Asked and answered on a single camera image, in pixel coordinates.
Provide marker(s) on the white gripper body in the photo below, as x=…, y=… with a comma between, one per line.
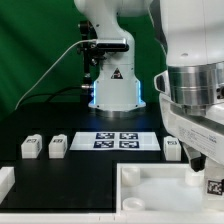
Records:
x=203, y=133

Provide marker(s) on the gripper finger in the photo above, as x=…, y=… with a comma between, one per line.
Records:
x=196, y=159

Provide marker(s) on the white square tabletop part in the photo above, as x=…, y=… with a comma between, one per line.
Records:
x=161, y=187

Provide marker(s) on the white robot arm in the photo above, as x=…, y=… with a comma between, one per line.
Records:
x=191, y=89

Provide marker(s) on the white sheet with tags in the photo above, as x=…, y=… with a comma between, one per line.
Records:
x=131, y=141

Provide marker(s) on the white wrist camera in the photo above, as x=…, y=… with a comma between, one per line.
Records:
x=161, y=83

